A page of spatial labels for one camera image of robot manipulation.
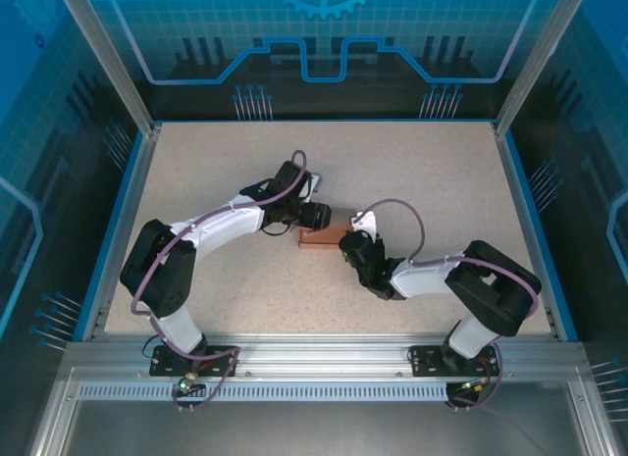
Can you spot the orange paper box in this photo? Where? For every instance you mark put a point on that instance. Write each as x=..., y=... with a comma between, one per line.
x=326, y=238

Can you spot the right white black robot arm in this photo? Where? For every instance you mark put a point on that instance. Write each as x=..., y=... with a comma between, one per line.
x=427, y=277

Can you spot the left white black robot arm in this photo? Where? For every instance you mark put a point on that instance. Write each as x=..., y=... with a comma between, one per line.
x=221, y=225

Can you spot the yellow power connector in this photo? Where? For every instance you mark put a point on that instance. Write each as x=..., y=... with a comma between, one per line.
x=188, y=380
x=475, y=386

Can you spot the aluminium mounting rail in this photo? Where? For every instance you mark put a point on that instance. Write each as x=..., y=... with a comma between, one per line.
x=319, y=355

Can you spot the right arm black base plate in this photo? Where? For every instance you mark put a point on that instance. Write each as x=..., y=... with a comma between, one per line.
x=427, y=365

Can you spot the aluminium side rail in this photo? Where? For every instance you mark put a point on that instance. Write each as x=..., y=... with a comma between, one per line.
x=505, y=147
x=145, y=157

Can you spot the aluminium front frame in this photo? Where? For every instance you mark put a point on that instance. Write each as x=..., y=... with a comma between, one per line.
x=314, y=426

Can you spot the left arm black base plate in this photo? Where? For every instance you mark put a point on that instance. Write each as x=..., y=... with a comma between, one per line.
x=167, y=369

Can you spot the aluminium frame post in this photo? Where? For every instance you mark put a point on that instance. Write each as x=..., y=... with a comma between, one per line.
x=532, y=59
x=105, y=59

